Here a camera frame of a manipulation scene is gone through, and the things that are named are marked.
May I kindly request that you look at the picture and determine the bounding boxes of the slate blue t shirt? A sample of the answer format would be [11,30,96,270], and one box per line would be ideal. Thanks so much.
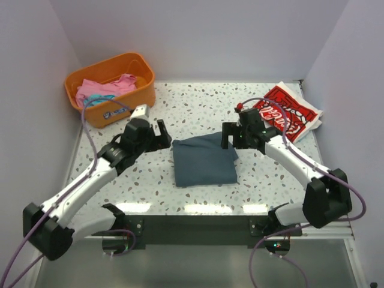
[172,132,238,188]

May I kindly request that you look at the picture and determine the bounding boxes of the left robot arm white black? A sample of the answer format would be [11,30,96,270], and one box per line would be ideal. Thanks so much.
[23,118,172,261]

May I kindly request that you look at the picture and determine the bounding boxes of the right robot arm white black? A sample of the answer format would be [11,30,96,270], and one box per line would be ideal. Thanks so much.
[221,109,352,236]

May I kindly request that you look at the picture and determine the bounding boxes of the red white folded t shirt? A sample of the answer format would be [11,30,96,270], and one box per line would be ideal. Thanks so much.
[253,82,323,143]

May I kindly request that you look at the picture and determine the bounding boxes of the orange plastic basket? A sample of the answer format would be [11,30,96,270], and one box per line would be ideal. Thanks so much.
[64,52,155,128]

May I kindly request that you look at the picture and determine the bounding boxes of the pink t shirt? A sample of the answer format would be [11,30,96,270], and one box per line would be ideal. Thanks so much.
[75,74,137,108]

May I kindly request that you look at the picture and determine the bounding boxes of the turquoise t shirt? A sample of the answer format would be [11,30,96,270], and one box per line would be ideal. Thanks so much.
[83,94,116,107]

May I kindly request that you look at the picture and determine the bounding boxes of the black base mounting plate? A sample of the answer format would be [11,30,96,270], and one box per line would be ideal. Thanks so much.
[89,214,301,250]

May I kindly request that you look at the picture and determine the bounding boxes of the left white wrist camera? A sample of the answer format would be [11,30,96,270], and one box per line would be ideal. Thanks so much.
[130,104,151,122]

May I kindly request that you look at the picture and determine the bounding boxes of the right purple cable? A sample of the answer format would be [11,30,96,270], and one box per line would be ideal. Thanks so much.
[248,97,367,288]

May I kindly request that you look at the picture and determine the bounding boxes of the purple cable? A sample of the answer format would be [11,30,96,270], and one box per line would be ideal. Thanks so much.
[0,95,139,288]
[248,97,367,288]

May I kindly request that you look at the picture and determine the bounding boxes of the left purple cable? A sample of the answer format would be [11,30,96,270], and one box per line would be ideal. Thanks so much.
[0,95,139,288]

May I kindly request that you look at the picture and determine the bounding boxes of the aluminium frame rail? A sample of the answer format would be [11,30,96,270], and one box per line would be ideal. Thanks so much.
[40,211,356,239]

